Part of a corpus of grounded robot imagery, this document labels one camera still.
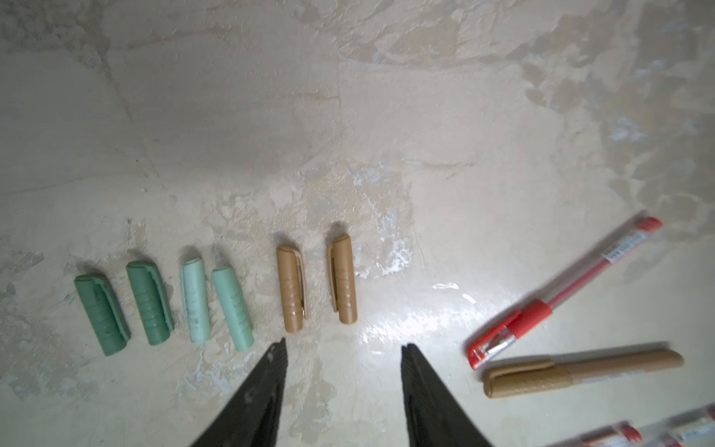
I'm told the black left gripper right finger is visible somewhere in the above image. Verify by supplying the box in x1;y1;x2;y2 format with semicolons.
400;344;490;446

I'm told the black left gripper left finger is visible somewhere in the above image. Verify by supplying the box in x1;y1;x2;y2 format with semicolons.
194;339;289;447

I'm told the brown marker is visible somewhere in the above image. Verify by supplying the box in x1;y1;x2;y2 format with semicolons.
483;349;684;399

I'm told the red gel pen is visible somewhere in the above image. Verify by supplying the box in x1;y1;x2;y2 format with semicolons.
553;423;644;447
643;404;714;446
464;214;664;371

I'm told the light green marker cap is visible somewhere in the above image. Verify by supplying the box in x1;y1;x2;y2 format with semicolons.
180;258;212;346
212;267;254;352

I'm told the dark green pen cap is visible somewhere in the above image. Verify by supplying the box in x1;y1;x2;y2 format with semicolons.
126;261;174;346
74;274;130;357

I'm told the brown marker cap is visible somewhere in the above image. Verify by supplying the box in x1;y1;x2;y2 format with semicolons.
277;245;308;333
328;234;358;325

